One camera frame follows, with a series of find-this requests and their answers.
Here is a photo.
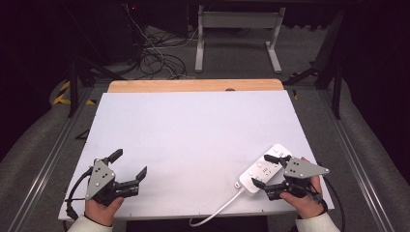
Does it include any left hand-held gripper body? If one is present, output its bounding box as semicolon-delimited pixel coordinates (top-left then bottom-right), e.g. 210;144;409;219
84;158;141;208

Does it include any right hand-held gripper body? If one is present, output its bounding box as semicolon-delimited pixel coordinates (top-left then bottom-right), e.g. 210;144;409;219
263;156;331;202

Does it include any white power strip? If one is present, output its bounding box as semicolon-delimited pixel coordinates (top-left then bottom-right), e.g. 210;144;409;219
234;143;294;197

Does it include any person's left hand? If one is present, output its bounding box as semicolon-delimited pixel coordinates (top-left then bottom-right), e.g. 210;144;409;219
83;195;126;227

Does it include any person's right hand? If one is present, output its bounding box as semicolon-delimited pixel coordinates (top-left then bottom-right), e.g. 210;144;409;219
278;157;325;220

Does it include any person's left white sleeve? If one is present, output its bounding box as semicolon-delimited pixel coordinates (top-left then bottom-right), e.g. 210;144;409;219
67;215;114;232

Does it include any person's white sleeve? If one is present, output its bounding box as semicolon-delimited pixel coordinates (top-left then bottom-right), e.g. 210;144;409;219
67;215;114;232
294;212;341;232

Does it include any person's right white sleeve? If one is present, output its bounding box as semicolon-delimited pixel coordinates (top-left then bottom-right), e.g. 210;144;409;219
294;212;341;232

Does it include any white board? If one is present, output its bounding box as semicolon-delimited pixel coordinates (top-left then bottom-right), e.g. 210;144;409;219
57;90;336;222

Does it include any black metal stand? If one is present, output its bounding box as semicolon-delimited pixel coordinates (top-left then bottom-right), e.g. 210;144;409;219
66;57;128;119
283;9;346;121

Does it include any yellow black hazard tape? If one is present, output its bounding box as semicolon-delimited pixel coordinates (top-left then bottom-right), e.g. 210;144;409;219
51;80;98;106

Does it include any wooden table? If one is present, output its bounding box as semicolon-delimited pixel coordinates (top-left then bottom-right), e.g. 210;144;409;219
106;78;285;94

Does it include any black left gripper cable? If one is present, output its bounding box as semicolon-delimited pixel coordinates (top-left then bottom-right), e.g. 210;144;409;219
65;165;95;222

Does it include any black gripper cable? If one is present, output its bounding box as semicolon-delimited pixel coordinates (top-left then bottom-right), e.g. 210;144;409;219
317;175;346;232
65;165;95;222

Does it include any white power strip cable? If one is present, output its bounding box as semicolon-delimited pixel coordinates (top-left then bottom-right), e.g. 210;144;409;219
189;188;247;228

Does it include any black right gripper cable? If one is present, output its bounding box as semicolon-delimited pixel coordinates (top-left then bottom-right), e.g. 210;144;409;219
317;175;346;232

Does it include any aluminium floor rail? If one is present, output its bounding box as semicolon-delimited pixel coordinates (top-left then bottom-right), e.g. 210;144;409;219
7;86;95;232
317;89;396;232

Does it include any tangle of floor cables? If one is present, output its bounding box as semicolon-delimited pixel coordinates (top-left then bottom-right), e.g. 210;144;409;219
124;3;207;81

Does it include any white metal stand frame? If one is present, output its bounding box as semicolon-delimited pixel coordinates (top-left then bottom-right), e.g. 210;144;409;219
193;4;287;74

